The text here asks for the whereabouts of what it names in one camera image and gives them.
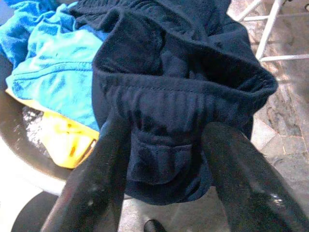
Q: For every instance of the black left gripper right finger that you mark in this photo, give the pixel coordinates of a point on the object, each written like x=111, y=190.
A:
x=246, y=183

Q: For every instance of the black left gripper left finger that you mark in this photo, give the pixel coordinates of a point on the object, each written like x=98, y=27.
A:
x=96, y=183

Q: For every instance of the bright blue towel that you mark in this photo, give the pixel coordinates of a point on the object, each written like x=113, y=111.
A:
x=53, y=67

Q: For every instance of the dark blue garment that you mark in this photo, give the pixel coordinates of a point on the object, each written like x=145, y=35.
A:
x=173, y=91

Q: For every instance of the yellow plastic item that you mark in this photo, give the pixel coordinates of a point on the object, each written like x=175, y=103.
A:
x=70, y=145

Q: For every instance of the white plastic folding table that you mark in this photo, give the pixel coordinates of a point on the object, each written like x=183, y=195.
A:
x=268, y=31

